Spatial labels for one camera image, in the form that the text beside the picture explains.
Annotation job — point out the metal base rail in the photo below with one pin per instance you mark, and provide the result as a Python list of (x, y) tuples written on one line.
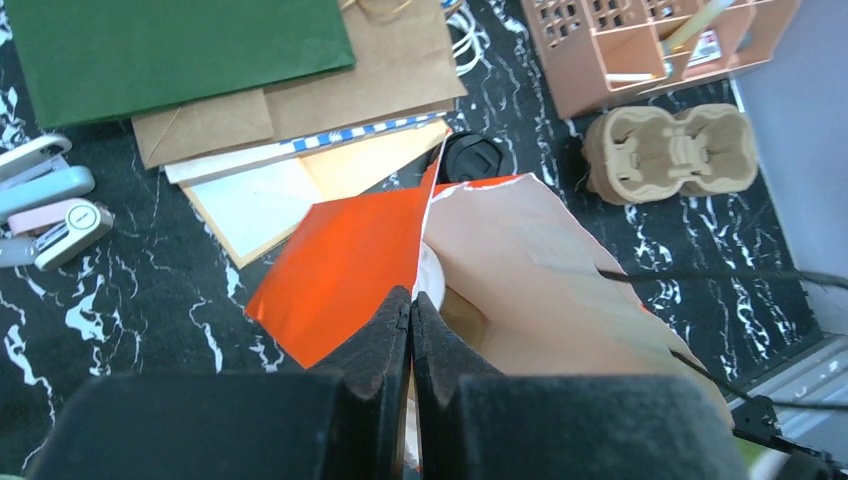
[(819, 374)]

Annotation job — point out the orange paper bag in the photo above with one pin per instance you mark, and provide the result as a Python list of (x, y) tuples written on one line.
[(540, 294)]

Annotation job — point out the green paper bag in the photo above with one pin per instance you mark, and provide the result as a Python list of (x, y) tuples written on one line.
[(92, 61)]

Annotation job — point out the pink desk file organizer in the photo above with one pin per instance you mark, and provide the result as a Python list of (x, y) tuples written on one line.
[(599, 54)]

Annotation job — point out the striped paper bag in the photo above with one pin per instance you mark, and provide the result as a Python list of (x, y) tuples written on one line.
[(255, 208)]

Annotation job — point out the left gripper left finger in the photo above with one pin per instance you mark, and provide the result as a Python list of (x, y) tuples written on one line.
[(340, 419)]

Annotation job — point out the brown kraft paper bag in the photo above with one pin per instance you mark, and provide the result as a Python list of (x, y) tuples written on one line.
[(404, 68)]

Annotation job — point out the stack of pulp cup carriers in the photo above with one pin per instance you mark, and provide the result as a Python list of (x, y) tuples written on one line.
[(640, 154)]

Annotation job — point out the single white cup lid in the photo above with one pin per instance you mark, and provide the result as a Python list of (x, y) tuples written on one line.
[(430, 278)]

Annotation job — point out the black cup lids stack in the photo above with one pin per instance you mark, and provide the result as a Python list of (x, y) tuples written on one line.
[(471, 156)]

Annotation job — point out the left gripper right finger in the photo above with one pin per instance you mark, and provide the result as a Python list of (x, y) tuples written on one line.
[(476, 422)]

